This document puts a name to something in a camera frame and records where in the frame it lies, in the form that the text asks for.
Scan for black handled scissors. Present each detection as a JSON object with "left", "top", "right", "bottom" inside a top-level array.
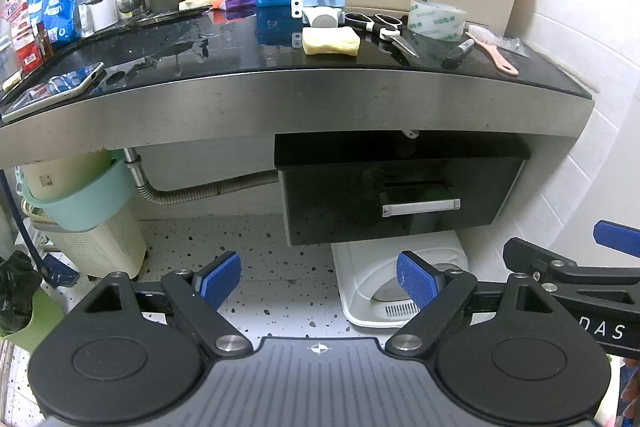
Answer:
[{"left": 344, "top": 12, "right": 420, "bottom": 58}]

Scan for black drawer with handle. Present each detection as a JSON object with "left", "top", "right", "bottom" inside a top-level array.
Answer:
[{"left": 273, "top": 131, "right": 530, "bottom": 246}]

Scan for teal plastic basin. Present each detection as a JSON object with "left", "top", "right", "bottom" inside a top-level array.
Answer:
[{"left": 23, "top": 158, "right": 134, "bottom": 232}]

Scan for pink handled brush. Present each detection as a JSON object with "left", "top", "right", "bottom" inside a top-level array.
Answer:
[{"left": 466, "top": 24, "right": 518, "bottom": 77}]

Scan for light blue white gadget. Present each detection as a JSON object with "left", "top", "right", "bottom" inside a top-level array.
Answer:
[{"left": 291, "top": 0, "right": 346, "bottom": 28}]

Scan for black marker pen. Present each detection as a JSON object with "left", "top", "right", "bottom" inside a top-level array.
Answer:
[{"left": 442, "top": 38, "right": 475, "bottom": 69}]

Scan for smartphone on counter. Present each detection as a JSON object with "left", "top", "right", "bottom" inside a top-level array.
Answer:
[{"left": 1, "top": 62, "right": 104, "bottom": 124}]

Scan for clear tape roll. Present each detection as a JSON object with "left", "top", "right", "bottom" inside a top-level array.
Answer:
[{"left": 407, "top": 0, "right": 466, "bottom": 41}]

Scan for corrugated metal drain hose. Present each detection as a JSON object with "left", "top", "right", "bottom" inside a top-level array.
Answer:
[{"left": 122, "top": 147, "right": 279, "bottom": 207}]

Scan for white bathroom scale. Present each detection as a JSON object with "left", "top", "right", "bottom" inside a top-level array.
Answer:
[{"left": 330, "top": 230, "right": 471, "bottom": 331}]

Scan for yellow sponge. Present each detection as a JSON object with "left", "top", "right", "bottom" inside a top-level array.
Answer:
[{"left": 303, "top": 26, "right": 360, "bottom": 56}]

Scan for black trash bag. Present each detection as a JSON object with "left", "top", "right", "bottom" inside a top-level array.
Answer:
[{"left": 0, "top": 251, "right": 42, "bottom": 335}]

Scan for clear plastic wrapper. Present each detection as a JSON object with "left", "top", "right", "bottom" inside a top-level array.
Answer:
[{"left": 496, "top": 37, "right": 528, "bottom": 57}]

